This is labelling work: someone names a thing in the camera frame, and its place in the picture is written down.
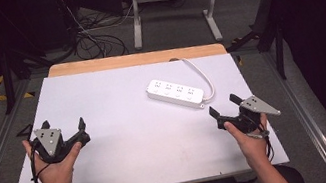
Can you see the black metal stand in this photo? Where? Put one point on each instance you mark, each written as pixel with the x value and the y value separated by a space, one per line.
pixel 261 20

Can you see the person's right hand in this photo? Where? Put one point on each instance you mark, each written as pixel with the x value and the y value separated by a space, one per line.
pixel 250 143

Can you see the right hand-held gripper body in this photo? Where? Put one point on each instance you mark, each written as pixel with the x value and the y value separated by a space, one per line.
pixel 251 111

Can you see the black tripod stand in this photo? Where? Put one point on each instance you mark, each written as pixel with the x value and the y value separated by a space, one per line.
pixel 11 60

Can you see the white desk frame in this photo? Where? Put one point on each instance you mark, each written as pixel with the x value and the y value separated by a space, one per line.
pixel 174 4

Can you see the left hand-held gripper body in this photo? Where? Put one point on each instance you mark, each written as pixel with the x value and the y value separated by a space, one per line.
pixel 50 143

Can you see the person's left hand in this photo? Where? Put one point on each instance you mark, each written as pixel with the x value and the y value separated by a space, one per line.
pixel 53 171

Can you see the white power strip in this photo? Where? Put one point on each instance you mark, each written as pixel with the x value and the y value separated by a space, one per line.
pixel 175 93

